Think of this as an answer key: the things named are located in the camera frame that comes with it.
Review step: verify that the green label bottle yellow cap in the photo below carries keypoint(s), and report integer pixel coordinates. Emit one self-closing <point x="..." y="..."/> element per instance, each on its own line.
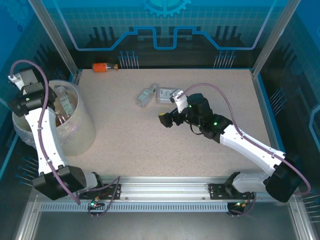
<point x="65" y="105"/>

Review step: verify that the orange label bottle yellow cap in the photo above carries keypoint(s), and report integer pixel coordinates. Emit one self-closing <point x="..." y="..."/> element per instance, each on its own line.
<point x="101" y="67"/>

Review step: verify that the bottles inside bin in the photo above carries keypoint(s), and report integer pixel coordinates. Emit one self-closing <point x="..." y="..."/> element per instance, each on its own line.
<point x="22" y="135"/>

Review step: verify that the white round bin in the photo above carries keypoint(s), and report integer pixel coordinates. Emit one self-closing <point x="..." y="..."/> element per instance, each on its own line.
<point x="80" y="140"/>

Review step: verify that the slim clear bottle green label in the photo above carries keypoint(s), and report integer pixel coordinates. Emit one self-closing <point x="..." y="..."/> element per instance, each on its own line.
<point x="146" y="96"/>

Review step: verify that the square clear bottle white label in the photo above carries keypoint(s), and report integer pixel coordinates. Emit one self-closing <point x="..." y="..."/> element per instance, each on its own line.
<point x="163" y="96"/>

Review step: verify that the aluminium frame post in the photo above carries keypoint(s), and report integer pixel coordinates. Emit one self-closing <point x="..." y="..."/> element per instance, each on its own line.
<point x="275" y="37"/>
<point x="53" y="37"/>

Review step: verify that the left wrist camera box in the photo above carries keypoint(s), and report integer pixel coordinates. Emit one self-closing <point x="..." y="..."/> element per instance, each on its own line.
<point x="15" y="79"/>

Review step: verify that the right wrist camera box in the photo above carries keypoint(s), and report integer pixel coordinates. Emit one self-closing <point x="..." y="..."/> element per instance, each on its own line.
<point x="180" y="101"/>

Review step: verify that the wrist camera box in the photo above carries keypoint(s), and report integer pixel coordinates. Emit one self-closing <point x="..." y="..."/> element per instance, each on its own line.
<point x="180" y="101"/>
<point x="15" y="79"/>

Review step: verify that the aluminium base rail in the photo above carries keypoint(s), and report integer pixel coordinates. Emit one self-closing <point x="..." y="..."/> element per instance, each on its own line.
<point x="162" y="190"/>

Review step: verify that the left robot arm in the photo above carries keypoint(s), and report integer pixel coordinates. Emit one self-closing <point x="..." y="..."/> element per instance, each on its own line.
<point x="47" y="140"/>

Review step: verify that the grey metal panel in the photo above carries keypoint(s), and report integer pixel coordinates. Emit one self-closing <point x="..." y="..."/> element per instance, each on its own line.
<point x="162" y="227"/>

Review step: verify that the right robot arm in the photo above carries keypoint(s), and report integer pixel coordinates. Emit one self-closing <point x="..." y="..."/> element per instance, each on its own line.
<point x="250" y="147"/>

